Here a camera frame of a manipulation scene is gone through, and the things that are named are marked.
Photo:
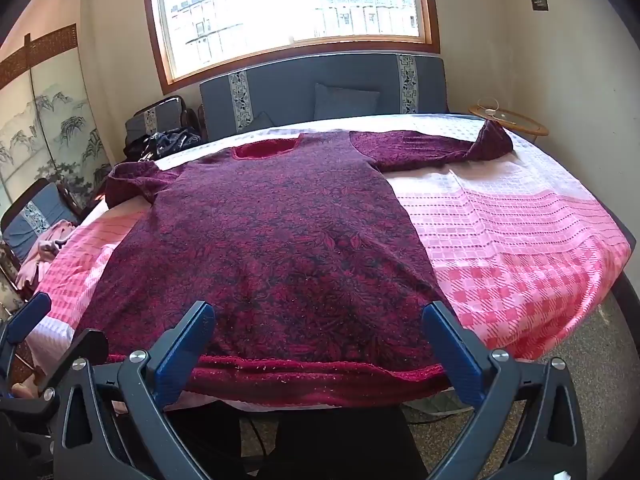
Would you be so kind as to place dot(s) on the shiny black bag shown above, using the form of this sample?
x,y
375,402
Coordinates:
x,y
170,142

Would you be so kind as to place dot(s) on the pink checked bedspread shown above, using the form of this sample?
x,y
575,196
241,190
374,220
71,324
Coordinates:
x,y
500,220

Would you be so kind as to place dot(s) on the wooden chair with grey cushion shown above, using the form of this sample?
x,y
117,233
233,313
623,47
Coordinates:
x,y
30,217

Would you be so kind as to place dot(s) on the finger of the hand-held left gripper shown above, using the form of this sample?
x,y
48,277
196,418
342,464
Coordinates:
x,y
82,346
29,316

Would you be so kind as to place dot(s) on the painted folding screen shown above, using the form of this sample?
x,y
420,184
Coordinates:
x,y
45,125

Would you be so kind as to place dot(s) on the round wooden glass-top side table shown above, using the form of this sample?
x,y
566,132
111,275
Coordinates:
x,y
520,124

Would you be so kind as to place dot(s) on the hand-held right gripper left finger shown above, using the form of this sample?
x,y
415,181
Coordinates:
x,y
184,352

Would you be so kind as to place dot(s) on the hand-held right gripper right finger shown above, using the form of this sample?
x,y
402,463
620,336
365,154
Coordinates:
x,y
451,352

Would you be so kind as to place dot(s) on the pale pink cloth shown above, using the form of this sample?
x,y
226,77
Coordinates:
x,y
42,255

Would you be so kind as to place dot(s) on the grey square cushion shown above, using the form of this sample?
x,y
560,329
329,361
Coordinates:
x,y
345,102

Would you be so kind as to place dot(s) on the grey cushioned wooden armchair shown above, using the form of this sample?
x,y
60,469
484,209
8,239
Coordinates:
x,y
150,120

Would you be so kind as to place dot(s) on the dark red patterned sweater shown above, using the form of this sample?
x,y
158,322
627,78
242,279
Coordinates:
x,y
280,240

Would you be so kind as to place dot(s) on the wooden framed window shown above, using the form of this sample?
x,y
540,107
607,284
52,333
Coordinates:
x,y
295,5

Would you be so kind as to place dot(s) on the grey sofa with patterned stripes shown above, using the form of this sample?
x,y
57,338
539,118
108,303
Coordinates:
x,y
285,90

